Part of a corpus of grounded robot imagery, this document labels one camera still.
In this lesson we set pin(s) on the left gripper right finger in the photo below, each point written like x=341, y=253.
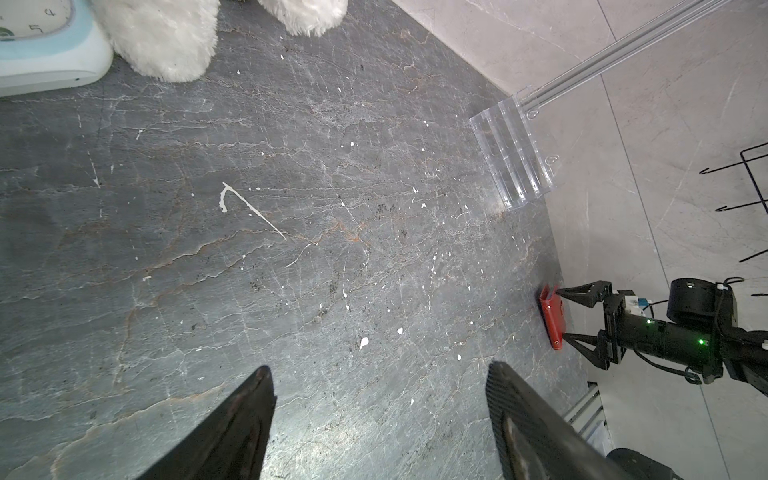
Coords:
x=533, y=441

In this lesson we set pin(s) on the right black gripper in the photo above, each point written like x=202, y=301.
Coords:
x=685, y=350

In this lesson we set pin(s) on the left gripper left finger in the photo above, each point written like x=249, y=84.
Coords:
x=231, y=442

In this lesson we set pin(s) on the red leather card holder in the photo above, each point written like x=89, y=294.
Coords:
x=552, y=308

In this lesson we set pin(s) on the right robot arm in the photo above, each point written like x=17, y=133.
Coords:
x=743, y=353

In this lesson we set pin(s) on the clear acrylic card stand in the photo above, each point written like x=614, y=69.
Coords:
x=509, y=138

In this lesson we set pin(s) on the white teddy bear orange shirt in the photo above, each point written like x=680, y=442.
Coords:
x=175, y=41

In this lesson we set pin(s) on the light blue alarm clock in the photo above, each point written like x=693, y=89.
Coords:
x=49, y=45

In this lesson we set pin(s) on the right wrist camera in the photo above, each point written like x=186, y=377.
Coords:
x=634, y=304

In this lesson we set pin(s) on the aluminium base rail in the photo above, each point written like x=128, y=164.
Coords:
x=587, y=417

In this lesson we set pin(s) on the black wire hook rack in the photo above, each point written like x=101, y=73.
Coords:
x=732, y=245

